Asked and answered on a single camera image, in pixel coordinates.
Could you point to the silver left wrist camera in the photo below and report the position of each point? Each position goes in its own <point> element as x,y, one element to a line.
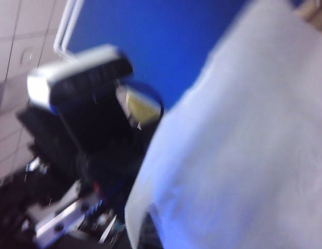
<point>72,72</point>

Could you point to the white tissue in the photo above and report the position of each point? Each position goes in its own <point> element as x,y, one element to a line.
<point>241,142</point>

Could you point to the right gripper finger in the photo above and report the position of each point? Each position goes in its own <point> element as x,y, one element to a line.
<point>153,233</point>

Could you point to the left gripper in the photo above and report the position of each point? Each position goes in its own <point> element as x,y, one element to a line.
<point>98,145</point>

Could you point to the desk calendar wooden stand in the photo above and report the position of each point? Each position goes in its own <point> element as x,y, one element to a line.
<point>316,13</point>

